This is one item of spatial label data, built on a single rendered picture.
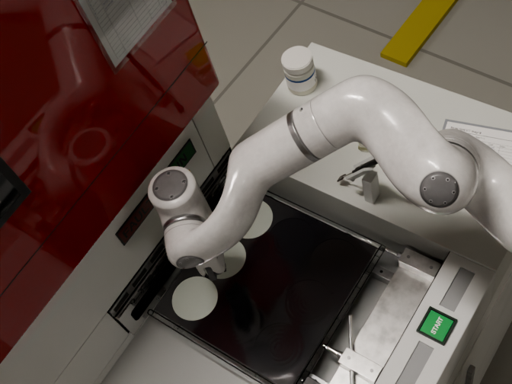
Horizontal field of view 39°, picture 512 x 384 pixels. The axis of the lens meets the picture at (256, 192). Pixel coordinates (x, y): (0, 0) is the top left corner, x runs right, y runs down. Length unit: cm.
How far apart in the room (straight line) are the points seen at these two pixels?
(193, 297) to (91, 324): 22
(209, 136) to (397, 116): 56
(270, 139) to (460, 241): 49
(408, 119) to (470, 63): 192
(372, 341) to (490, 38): 183
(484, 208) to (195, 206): 46
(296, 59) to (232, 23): 166
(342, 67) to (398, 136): 68
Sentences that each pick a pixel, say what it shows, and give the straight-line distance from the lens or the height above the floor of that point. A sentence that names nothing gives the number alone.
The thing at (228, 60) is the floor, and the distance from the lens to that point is 313.
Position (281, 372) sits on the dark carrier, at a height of 90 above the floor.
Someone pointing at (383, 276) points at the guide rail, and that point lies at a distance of 155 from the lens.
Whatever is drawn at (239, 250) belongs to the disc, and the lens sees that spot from 157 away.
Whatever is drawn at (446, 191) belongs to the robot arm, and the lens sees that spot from 102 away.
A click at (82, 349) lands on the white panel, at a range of 152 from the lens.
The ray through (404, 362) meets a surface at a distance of 137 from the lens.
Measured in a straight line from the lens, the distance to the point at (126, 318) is 156.
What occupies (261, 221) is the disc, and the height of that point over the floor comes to 90.
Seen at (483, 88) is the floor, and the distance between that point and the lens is 290.
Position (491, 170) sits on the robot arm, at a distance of 115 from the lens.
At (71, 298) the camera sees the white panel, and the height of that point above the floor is 111.
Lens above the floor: 226
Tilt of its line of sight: 57 degrees down
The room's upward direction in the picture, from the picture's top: 21 degrees counter-clockwise
